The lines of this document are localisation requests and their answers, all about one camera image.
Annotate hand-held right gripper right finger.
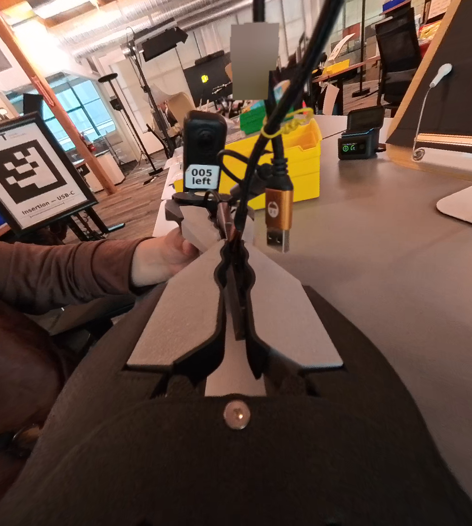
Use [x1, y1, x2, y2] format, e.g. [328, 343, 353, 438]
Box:
[242, 240, 344, 381]

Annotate black monitor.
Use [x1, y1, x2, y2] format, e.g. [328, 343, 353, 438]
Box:
[183, 51, 233, 108]

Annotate person's left hand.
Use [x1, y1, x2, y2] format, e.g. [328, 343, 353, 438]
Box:
[131, 228, 200, 288]

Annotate black office chair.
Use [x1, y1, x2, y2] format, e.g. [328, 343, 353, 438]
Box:
[375, 8, 422, 108]

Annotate black studio light on stand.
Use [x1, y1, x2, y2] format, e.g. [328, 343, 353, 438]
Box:
[126, 27, 188, 175]

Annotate framed marker sign on easel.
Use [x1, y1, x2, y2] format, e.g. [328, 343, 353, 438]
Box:
[0, 111, 126, 243]

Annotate black usb cable bronze plug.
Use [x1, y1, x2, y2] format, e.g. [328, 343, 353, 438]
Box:
[205, 0, 345, 342]

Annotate black device with display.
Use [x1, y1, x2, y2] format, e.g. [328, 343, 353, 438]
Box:
[337, 106, 386, 160]

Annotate wooden support post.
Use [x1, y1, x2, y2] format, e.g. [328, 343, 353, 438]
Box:
[0, 12, 117, 196]

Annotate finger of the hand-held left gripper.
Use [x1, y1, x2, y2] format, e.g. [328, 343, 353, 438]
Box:
[178, 205, 226, 256]
[240, 207, 258, 247]

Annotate green plastic bin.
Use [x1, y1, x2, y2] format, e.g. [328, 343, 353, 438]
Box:
[239, 101, 278, 134]

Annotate yellow plastic bin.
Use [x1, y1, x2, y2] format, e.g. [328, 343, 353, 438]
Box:
[174, 119, 323, 211]

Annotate person's brown clothing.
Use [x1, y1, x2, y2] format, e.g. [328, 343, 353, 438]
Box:
[0, 288, 80, 494]

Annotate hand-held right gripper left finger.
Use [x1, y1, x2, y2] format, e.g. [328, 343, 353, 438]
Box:
[126, 239, 228, 387]

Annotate person's left forearm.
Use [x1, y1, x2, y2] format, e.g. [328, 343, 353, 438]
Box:
[0, 236, 154, 315]

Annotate yellow twist tie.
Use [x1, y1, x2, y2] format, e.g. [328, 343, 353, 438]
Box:
[261, 108, 315, 138]

